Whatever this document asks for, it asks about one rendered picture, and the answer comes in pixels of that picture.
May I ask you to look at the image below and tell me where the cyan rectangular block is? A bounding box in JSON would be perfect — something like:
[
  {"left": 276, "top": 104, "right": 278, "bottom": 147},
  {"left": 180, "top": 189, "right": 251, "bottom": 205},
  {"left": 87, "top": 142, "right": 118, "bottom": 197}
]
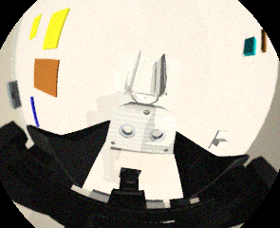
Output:
[{"left": 243, "top": 36, "right": 257, "bottom": 57}]

